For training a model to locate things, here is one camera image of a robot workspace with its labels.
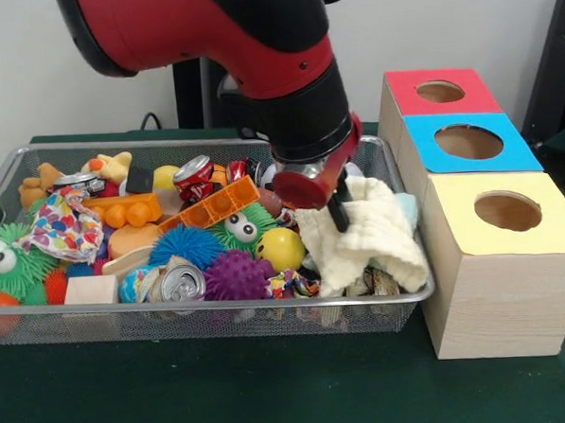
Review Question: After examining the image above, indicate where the crushed red drinks can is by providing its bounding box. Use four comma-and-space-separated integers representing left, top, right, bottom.
171, 153, 217, 202

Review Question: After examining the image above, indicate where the orange perforated building brick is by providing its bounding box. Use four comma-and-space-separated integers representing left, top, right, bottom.
155, 173, 263, 236

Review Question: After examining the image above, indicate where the yellow smiley face ball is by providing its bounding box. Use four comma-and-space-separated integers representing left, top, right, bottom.
253, 226, 309, 274

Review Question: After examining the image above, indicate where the shallow wire mesh bin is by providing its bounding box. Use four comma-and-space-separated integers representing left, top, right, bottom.
0, 122, 437, 353

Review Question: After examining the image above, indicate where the green spiky googly-eyed toy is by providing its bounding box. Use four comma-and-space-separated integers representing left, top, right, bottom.
210, 202, 280, 258
0, 221, 49, 308

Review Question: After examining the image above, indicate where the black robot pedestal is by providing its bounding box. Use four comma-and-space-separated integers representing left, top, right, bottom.
169, 0, 358, 132

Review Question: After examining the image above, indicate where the colourful heart-print cloth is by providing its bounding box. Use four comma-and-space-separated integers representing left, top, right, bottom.
15, 185, 107, 267

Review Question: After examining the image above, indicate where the black upright panel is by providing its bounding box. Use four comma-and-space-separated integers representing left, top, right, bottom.
512, 0, 565, 148

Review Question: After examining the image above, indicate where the purple spiky ball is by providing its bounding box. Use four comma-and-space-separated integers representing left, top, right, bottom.
202, 247, 277, 303

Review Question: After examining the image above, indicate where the black cable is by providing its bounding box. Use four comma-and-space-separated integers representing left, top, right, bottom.
137, 112, 164, 132

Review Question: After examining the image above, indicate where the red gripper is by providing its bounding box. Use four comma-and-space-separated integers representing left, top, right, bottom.
268, 111, 369, 237

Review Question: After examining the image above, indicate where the blue spiky rubber ball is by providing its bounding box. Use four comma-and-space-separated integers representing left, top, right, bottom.
148, 221, 228, 274

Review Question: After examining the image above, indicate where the wooden box with three holes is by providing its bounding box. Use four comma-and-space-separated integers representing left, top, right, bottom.
374, 62, 565, 364

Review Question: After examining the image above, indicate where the silver drinks can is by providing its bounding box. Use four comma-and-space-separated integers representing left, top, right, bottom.
159, 262, 207, 305

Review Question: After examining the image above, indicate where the cream waffle cloth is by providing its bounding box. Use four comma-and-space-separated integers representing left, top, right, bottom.
293, 171, 431, 300

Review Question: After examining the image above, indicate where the orange bumpy toy block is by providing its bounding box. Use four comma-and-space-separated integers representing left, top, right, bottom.
81, 191, 164, 231

